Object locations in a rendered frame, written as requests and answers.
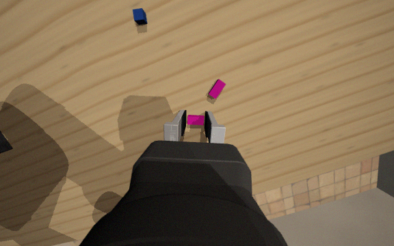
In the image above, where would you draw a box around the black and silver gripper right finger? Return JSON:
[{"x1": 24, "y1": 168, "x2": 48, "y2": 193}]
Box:
[{"x1": 205, "y1": 111, "x2": 226, "y2": 144}]

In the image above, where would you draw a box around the magenta block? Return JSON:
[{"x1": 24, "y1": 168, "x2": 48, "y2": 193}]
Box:
[
  {"x1": 187, "y1": 115, "x2": 204, "y2": 125},
  {"x1": 209, "y1": 79, "x2": 226, "y2": 98}
]

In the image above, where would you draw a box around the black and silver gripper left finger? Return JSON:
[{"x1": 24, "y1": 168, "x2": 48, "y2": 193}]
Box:
[{"x1": 163, "y1": 110, "x2": 187, "y2": 141}]

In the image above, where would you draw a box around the small blue cube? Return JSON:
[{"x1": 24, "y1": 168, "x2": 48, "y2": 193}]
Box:
[{"x1": 133, "y1": 8, "x2": 148, "y2": 25}]

